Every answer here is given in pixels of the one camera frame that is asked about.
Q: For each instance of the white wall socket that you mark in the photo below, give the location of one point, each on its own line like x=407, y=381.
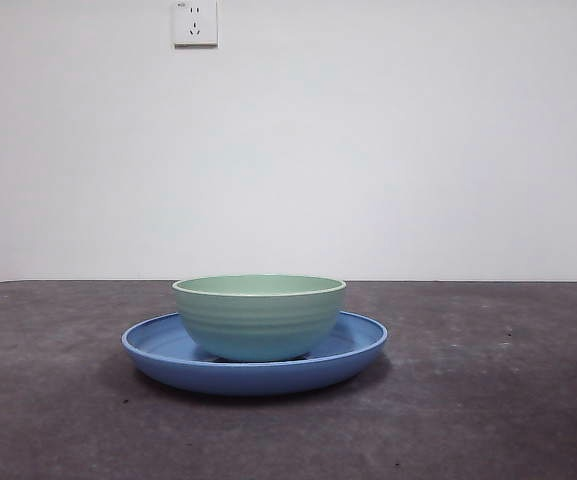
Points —
x=195, y=25

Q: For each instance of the blue round plate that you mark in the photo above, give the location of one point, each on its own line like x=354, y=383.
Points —
x=253, y=380

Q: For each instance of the green ribbed bowl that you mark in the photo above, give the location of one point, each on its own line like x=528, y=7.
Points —
x=260, y=320

